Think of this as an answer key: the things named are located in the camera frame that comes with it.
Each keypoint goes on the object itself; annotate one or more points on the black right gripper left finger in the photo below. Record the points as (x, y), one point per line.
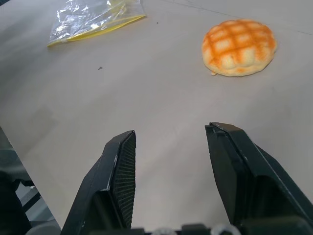
(102, 181)

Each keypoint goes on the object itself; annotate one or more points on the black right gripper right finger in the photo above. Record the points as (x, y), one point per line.
(259, 186)

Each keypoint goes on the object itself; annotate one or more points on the round orange crosshatched bread bun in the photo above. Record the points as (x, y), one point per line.
(238, 49)

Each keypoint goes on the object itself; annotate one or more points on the clear yellow-zip plastic bag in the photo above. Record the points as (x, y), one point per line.
(97, 17)

